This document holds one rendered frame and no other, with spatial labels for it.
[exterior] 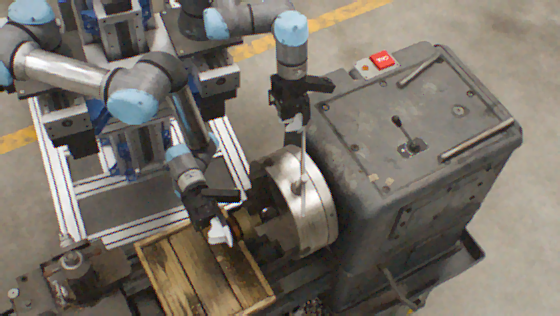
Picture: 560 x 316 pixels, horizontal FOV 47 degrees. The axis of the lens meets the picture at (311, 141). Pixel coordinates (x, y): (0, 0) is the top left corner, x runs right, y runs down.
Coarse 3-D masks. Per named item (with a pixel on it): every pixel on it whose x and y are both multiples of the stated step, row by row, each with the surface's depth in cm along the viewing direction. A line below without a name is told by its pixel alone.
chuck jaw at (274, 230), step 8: (280, 216) 183; (264, 224) 181; (272, 224) 181; (280, 224) 181; (256, 232) 180; (264, 232) 179; (272, 232) 180; (280, 232) 180; (288, 232) 180; (272, 240) 178; (280, 240) 178; (288, 240) 179; (280, 248) 180; (288, 248) 177; (296, 248) 179
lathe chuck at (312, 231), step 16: (256, 160) 183; (272, 160) 180; (288, 160) 178; (272, 176) 174; (288, 176) 174; (272, 192) 180; (288, 192) 172; (288, 208) 172; (320, 208) 174; (288, 224) 178; (304, 224) 173; (320, 224) 175; (304, 240) 175; (320, 240) 179; (288, 256) 190; (304, 256) 182
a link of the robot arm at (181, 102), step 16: (176, 64) 175; (176, 80) 176; (176, 96) 183; (192, 96) 189; (176, 112) 188; (192, 112) 190; (192, 128) 194; (192, 144) 199; (208, 144) 202; (208, 160) 204
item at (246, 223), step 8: (240, 208) 183; (232, 216) 181; (240, 216) 179; (248, 216) 179; (256, 216) 181; (232, 224) 178; (240, 224) 178; (248, 224) 179; (256, 224) 181; (232, 232) 177; (240, 232) 178; (248, 232) 179
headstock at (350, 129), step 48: (432, 48) 205; (336, 96) 190; (384, 96) 192; (432, 96) 193; (480, 96) 195; (288, 144) 200; (336, 144) 180; (384, 144) 181; (432, 144) 183; (480, 144) 184; (336, 192) 180; (384, 192) 172; (432, 192) 184; (480, 192) 211; (336, 240) 195; (384, 240) 195
